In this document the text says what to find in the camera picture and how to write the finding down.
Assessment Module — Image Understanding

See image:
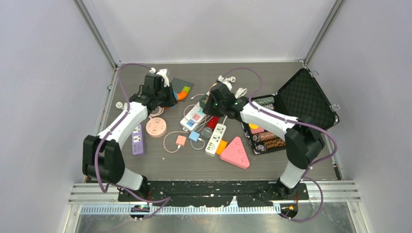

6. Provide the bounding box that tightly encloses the white multicolour power strip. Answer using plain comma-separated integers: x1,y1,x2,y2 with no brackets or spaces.
179,102,206,132

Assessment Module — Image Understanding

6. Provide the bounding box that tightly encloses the purple power strip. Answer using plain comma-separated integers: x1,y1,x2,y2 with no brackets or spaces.
131,124,145,156

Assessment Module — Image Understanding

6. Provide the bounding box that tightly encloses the dark green cube adapter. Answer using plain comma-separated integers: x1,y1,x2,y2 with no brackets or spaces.
199,94,209,109

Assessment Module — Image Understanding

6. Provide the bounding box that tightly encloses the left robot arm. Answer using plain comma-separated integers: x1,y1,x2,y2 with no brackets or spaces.
82,68,177,201

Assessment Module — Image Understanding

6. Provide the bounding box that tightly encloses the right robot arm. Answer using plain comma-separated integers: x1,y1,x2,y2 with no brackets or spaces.
204,83,325,199

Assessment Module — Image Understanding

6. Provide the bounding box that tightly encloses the light blue charger plug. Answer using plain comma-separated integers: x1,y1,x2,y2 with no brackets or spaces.
189,131,203,142

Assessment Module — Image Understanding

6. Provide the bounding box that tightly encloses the pink charger plug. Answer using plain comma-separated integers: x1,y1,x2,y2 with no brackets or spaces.
175,135,187,147

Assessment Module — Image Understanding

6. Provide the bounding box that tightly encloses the grey building baseplate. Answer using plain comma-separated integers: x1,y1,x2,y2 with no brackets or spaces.
171,78,194,94

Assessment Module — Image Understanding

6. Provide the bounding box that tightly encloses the orange curved block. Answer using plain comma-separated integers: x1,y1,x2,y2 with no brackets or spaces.
176,86,191,101

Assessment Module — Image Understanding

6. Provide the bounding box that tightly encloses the pink round socket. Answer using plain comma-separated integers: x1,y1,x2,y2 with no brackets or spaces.
145,117,167,138

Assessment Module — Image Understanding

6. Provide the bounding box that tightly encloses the red glitter microphone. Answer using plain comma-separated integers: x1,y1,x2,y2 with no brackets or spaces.
201,116,220,139

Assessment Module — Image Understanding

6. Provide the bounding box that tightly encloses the small white power strip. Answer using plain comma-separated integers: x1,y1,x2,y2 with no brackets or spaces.
205,123,226,156

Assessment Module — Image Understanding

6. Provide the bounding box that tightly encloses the yellow curved block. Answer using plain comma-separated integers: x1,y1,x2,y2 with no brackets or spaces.
216,140,227,155

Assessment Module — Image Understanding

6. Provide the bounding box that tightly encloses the pink triangular socket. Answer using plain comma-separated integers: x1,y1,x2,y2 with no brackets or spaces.
220,137,250,169

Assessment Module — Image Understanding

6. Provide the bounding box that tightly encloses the black poker chip case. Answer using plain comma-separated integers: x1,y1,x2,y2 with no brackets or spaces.
242,68,340,155

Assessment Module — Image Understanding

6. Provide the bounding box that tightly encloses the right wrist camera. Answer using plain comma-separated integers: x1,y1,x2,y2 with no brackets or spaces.
217,75,236,91

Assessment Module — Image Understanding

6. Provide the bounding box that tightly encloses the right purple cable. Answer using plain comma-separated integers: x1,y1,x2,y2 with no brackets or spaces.
222,67,339,223

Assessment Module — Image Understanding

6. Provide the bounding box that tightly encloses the purple cable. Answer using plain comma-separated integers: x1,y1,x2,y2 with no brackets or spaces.
95,63,173,210
222,67,339,223

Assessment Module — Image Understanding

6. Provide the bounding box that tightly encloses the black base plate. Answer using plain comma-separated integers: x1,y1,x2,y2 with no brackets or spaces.
141,180,309,208

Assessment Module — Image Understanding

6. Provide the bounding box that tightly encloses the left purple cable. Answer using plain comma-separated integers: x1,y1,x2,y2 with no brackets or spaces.
95,63,173,210

